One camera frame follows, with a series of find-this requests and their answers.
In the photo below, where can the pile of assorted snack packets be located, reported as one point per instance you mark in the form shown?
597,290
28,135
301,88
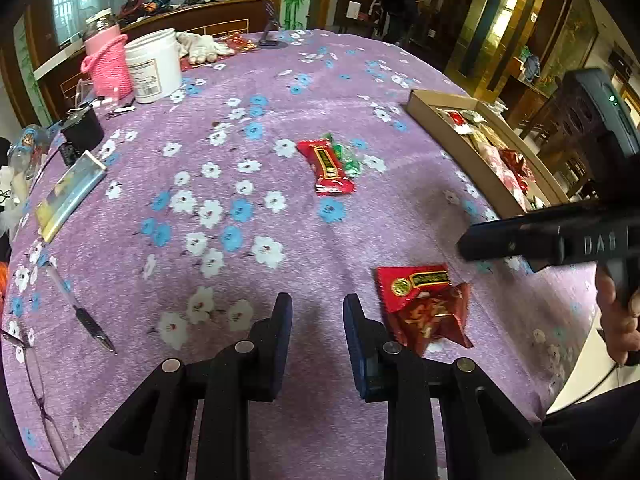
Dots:
500,160

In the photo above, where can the ballpoint pen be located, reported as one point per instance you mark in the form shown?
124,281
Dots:
87,320

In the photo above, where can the flat yellow blue box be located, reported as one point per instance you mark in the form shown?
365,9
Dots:
70,195

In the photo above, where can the cardboard tray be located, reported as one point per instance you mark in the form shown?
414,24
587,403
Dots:
452,142

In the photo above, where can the black phone stand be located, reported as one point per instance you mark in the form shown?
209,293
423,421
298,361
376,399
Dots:
272,35

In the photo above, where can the eyeglasses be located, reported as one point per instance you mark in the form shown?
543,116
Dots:
23,347

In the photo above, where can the dark wooden chair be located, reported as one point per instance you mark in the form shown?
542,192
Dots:
560,125

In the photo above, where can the clear plastic bottle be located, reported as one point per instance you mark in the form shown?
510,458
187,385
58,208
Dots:
27,142

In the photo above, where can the golden wooden cabinet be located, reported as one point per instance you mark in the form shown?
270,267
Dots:
490,20

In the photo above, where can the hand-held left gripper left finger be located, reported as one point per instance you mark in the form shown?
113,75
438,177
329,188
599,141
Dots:
282,330

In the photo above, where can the green candy packet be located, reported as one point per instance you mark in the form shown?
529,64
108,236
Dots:
352,162

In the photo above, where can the white box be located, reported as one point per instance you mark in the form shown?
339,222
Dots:
353,10

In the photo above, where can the white gloves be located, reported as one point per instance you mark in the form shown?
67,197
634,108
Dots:
202,47

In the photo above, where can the black case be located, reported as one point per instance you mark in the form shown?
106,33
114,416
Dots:
82,130

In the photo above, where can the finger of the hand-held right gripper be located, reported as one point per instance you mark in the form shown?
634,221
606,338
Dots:
510,240

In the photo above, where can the pink knitted jar holder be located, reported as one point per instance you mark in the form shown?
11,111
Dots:
107,65

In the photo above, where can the red brown snack packet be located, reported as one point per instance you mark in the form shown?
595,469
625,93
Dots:
425,305

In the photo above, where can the white plastic jar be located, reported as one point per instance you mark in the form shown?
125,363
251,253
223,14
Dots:
152,67

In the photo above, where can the small red wrappers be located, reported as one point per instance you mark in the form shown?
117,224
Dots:
240,42

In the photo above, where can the purple floral tablecloth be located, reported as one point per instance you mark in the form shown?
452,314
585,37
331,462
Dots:
300,240

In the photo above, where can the red snack packet yellow label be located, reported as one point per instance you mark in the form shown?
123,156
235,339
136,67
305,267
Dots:
327,167

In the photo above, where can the red white snack packet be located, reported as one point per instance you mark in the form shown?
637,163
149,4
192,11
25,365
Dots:
456,119

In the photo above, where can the green white snack packet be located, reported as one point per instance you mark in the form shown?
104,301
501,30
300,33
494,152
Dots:
474,116

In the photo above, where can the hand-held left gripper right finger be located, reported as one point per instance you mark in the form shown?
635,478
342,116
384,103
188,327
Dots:
352,340

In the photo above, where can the person's right hand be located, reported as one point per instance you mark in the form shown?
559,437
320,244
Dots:
625,335

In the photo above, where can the wooden sideboard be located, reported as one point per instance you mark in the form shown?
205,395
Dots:
215,15

